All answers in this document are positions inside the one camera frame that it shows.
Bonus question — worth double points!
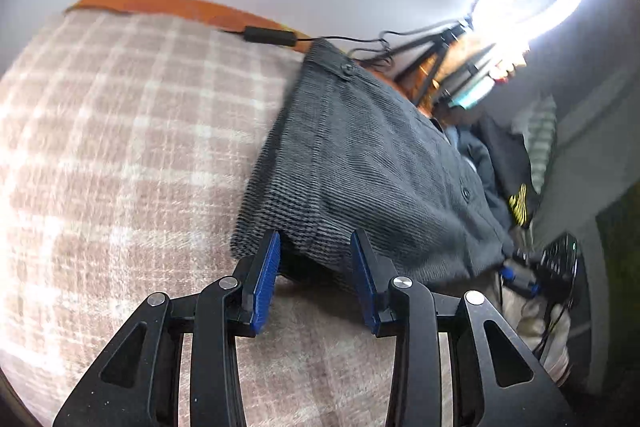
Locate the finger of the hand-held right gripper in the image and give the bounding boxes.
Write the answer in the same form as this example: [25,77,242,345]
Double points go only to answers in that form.
[500,251,544,301]

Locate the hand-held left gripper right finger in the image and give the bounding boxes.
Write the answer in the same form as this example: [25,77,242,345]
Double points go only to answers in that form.
[350,229,577,427]

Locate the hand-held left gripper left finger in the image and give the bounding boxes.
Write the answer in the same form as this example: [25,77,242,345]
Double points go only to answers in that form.
[52,229,282,427]

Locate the grey shorts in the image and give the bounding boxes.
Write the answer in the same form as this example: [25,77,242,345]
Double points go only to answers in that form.
[229,37,517,294]

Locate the beige cloth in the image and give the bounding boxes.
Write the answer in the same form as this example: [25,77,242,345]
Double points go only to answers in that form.
[499,271,573,380]

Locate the dark jacket with yellow print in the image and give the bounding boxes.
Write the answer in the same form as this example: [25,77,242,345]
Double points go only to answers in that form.
[475,111,543,229]

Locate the dark blue cloth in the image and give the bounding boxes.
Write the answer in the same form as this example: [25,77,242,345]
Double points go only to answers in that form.
[442,119,517,230]

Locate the green striped pillow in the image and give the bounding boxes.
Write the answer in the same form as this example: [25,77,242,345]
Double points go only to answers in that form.
[510,94,560,198]

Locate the pink plaid blanket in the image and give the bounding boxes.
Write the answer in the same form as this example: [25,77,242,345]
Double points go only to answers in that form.
[0,11,456,427]

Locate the teal face mask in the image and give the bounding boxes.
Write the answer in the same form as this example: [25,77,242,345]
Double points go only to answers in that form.
[446,76,495,110]

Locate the black tripod stand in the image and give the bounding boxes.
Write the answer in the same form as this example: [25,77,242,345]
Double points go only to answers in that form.
[350,18,501,108]

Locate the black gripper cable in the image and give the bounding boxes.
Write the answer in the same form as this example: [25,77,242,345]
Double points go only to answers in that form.
[535,292,576,360]

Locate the black cable with inline controller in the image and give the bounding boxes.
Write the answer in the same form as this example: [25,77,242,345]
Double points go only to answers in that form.
[243,26,396,68]

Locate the orange wooden bed frame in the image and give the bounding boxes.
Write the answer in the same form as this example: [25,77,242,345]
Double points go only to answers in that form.
[65,0,451,118]

